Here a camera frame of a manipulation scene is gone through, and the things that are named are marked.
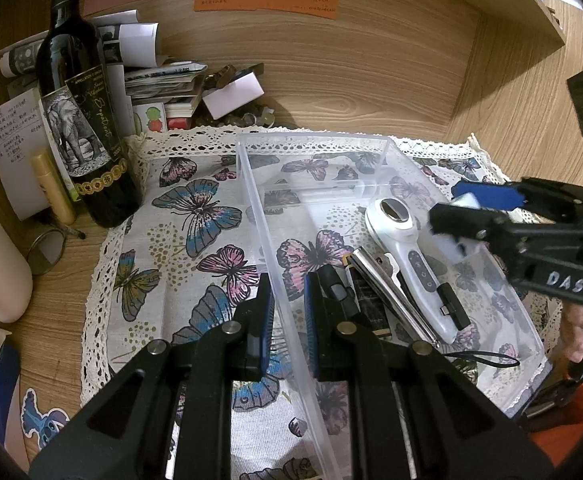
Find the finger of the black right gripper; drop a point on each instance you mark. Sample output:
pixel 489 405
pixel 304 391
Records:
pixel 491 195
pixel 484 225

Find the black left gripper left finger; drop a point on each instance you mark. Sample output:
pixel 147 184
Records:
pixel 256 317

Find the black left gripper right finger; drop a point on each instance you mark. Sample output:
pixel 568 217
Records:
pixel 331 337

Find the silver nail clipper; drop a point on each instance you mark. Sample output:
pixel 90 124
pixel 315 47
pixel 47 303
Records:
pixel 397 303

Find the black adapter with lanyard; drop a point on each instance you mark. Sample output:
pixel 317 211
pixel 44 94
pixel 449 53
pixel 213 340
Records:
pixel 452 307

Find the white handheld massager device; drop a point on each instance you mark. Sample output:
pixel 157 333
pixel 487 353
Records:
pixel 393 227

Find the clear plastic storage box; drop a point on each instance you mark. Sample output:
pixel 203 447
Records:
pixel 308 193

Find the person's right hand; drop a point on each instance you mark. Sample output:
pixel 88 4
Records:
pixel 572 331

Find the butterfly print lace cloth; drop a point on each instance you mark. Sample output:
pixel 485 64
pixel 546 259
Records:
pixel 178 267

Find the yellow lip balm tube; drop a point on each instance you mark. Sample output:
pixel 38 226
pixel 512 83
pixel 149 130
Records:
pixel 52 186

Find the blue cartoon sticker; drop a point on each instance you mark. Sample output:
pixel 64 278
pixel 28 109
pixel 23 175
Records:
pixel 42 426

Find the small pink white box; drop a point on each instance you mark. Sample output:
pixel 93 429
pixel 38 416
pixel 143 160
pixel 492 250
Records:
pixel 241 91

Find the stack of booklets and papers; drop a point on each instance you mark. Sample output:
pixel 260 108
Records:
pixel 138 86

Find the dark wine bottle elephant label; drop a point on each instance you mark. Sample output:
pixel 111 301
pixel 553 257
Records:
pixel 76 101

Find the white handwritten note sheet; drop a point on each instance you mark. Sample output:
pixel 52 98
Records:
pixel 22 134

